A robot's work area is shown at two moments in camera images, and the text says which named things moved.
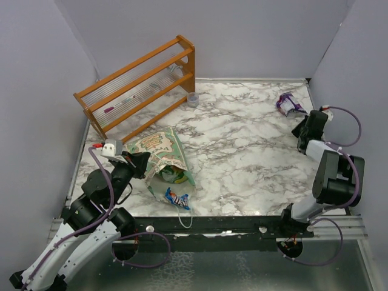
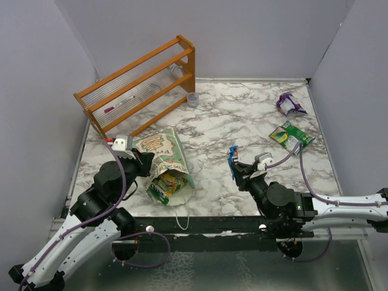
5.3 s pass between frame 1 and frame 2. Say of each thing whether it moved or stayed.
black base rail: stayed
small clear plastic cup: stayed
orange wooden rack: stayed
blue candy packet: moved
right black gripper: moved
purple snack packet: stayed
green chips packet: moved
